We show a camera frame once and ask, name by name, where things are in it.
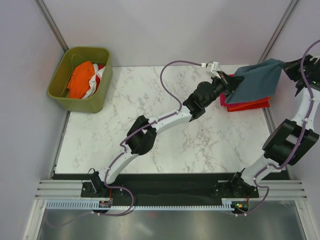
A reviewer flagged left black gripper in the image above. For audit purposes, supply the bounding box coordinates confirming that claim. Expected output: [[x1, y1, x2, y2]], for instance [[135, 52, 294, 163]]
[[202, 71, 244, 108]]

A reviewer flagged blue-grey t-shirt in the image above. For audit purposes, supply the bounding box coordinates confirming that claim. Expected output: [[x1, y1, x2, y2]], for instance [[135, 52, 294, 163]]
[[226, 58, 284, 104]]

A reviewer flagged orange t-shirt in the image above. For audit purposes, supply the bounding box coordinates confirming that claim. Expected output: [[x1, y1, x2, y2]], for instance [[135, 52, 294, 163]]
[[228, 98, 271, 112], [67, 61, 95, 99]]

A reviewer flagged magenta t-shirt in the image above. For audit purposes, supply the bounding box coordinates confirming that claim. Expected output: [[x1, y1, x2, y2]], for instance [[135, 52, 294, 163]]
[[219, 93, 242, 112]]

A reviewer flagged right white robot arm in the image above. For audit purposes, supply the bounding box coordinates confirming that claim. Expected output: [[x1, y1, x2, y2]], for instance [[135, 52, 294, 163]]
[[229, 53, 320, 197]]

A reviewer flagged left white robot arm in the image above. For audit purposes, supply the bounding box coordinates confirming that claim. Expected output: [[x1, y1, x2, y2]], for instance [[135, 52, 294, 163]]
[[90, 71, 244, 197]]

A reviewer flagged white and red t-shirt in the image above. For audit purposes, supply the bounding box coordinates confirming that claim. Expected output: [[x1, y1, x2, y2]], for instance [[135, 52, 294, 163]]
[[82, 63, 106, 99]]

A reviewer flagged orange t-shirt in bin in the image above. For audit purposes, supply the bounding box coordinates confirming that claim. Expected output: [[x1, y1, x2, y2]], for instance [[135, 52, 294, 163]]
[[67, 61, 95, 99]]

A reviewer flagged olive green plastic bin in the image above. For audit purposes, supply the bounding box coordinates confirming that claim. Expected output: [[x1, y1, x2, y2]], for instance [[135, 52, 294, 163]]
[[47, 46, 113, 114]]

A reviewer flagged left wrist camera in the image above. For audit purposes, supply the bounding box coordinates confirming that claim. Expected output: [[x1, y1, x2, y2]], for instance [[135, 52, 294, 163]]
[[201, 61, 221, 78]]

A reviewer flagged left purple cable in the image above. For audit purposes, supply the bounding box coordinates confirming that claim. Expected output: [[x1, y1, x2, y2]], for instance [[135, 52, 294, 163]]
[[46, 60, 205, 228]]

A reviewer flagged purple cable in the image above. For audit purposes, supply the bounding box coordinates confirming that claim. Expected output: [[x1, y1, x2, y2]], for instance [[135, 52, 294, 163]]
[[232, 38, 320, 218], [46, 60, 205, 228]]

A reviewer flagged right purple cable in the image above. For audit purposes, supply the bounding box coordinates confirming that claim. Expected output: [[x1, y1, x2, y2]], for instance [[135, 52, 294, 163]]
[[232, 38, 320, 218]]

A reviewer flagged white slotted cable duct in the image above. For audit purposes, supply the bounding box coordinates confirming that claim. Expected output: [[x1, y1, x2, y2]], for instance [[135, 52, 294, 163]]
[[45, 199, 234, 211]]

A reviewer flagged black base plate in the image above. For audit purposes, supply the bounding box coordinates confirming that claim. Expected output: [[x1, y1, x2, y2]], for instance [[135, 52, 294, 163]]
[[52, 172, 291, 207]]

